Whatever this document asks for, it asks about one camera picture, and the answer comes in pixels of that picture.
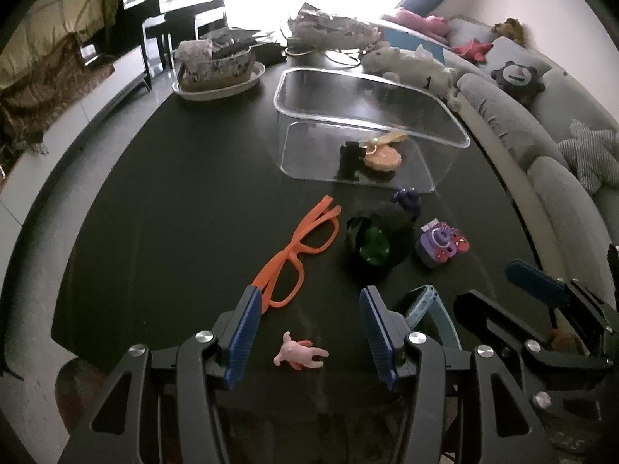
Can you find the pink pig figurine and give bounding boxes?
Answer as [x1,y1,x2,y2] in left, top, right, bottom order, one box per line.
[273,331,330,371]

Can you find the orange plastic glasses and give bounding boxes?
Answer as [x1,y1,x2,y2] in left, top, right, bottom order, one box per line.
[251,194,342,310]

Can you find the purple spider-man toy camera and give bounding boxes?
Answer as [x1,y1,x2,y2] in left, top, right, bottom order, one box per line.
[416,219,470,268]

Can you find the black and gold round object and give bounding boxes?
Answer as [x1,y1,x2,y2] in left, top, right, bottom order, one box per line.
[343,204,416,286]

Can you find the purple grape toy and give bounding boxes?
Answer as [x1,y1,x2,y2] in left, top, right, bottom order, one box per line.
[392,188,422,215]

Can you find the grey star cushion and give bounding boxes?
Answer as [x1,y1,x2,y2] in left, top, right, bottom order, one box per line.
[558,119,619,195]

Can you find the grey curved sofa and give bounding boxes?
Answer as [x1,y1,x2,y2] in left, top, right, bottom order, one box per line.
[443,45,618,303]

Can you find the dark round face cushion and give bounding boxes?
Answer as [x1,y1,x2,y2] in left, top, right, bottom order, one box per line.
[490,61,545,107]

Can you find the clear plastic storage bin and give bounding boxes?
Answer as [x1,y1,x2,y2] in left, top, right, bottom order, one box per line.
[273,67,470,193]

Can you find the red star plush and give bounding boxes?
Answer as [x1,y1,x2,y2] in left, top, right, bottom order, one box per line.
[452,38,494,64]

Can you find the white sheep plush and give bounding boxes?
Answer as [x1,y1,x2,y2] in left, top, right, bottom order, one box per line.
[361,41,462,113]

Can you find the brown lion plush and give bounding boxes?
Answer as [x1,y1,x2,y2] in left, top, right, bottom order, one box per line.
[491,18,526,47]

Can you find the pink plush toy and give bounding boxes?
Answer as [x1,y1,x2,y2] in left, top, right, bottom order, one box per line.
[382,7,450,45]

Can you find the blue book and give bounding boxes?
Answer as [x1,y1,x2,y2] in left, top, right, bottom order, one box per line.
[382,27,445,63]

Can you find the floral basket on plate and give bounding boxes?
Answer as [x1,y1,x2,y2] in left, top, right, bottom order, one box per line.
[172,39,267,102]

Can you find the black box on table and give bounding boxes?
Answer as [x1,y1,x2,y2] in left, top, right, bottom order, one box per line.
[252,42,286,67]

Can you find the piano bench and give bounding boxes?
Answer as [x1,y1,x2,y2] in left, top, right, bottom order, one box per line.
[140,6,227,89]

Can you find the white fruit bowl with snacks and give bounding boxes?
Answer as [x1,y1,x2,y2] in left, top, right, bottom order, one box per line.
[287,3,381,50]

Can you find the plaid cloth covered cabinet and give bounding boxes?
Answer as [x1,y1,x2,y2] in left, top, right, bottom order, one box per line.
[1,0,118,155]

